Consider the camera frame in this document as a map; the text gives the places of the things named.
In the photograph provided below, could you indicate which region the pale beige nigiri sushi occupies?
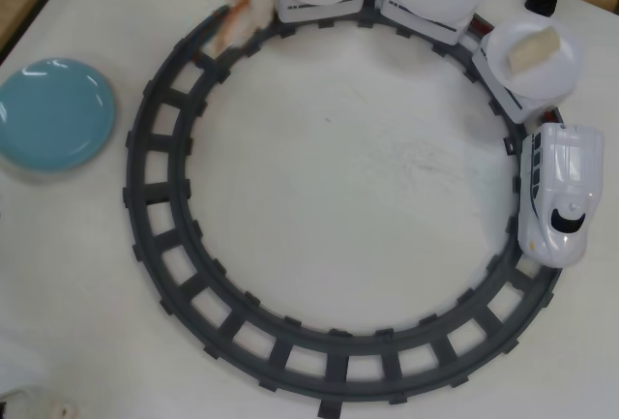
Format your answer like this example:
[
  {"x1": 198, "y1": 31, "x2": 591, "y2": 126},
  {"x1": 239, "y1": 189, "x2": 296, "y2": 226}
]
[{"x1": 505, "y1": 26, "x2": 561, "y2": 75}]

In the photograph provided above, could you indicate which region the round blue dish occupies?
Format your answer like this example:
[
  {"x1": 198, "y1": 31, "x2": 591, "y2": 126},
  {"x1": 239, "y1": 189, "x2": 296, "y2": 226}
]
[{"x1": 0, "y1": 55, "x2": 117, "y2": 172}]

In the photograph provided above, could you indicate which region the grey circular toy track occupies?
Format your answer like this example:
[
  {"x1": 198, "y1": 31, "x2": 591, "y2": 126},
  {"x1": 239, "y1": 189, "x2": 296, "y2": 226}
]
[{"x1": 123, "y1": 0, "x2": 570, "y2": 419}]

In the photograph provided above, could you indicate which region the white Shinkansen toy locomotive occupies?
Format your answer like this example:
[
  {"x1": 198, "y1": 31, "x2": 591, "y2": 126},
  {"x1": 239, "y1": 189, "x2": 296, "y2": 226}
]
[{"x1": 516, "y1": 121, "x2": 605, "y2": 268}]

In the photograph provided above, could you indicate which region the white Shinkansen carriage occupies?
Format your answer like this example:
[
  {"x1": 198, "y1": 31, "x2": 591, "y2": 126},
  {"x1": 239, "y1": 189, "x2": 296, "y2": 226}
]
[
  {"x1": 275, "y1": 0, "x2": 368, "y2": 23},
  {"x1": 471, "y1": 34, "x2": 576, "y2": 125},
  {"x1": 379, "y1": 0, "x2": 478, "y2": 46}
]

